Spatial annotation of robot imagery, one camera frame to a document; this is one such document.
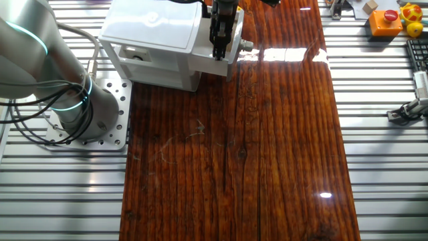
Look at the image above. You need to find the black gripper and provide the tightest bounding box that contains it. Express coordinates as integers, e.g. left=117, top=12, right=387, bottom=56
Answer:
left=209, top=0, right=240, bottom=62

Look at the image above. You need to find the white plastic drawer cabinet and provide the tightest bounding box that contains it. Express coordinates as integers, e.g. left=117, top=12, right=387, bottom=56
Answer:
left=98, top=0, right=205, bottom=93

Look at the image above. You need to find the grey metal clamp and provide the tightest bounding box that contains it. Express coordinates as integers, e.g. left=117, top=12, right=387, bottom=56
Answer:
left=329, top=0, right=346, bottom=20

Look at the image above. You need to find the white paper sheet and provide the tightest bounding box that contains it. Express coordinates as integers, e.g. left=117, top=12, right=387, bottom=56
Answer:
left=347, top=0, right=372, bottom=20

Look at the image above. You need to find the small wooden cube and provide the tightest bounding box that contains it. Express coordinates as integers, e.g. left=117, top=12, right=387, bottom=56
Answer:
left=362, top=0, right=379, bottom=15

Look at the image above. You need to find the red stop button orange box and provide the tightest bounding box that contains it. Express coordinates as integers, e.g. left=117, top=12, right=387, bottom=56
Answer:
left=366, top=9, right=404, bottom=38

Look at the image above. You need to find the yellow orange toy duck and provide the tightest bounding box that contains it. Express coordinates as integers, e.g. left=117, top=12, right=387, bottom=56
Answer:
left=399, top=2, right=425, bottom=38

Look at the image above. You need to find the black keyboard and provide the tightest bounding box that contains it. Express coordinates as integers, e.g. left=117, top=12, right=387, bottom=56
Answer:
left=406, top=39, right=428, bottom=73

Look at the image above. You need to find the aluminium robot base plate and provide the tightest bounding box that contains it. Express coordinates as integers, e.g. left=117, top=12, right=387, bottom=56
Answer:
left=45, top=78, right=133, bottom=151

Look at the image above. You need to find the thick grey cable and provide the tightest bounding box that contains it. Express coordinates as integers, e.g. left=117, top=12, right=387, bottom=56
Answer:
left=55, top=21, right=101, bottom=81

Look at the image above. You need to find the grey camera on stand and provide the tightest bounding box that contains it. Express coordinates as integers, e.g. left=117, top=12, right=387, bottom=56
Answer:
left=387, top=98, right=428, bottom=127

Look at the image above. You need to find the ribbed silver camera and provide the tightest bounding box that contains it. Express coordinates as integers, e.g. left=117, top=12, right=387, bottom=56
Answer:
left=413, top=70, right=428, bottom=100

